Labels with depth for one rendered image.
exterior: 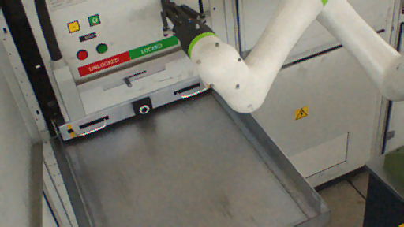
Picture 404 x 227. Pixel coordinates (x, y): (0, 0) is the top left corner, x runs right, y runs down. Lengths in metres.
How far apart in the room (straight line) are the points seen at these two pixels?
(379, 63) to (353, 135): 0.84
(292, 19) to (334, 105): 0.91
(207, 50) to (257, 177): 0.44
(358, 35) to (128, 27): 0.68
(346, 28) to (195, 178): 0.63
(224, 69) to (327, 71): 0.94
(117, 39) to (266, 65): 0.48
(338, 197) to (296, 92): 0.70
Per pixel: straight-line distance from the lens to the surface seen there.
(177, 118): 1.80
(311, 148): 2.41
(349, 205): 2.63
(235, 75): 1.31
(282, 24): 1.45
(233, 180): 1.58
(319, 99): 2.24
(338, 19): 1.70
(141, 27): 1.67
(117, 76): 1.67
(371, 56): 1.71
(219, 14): 1.81
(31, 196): 1.68
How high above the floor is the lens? 2.01
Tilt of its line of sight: 40 degrees down
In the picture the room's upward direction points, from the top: 8 degrees counter-clockwise
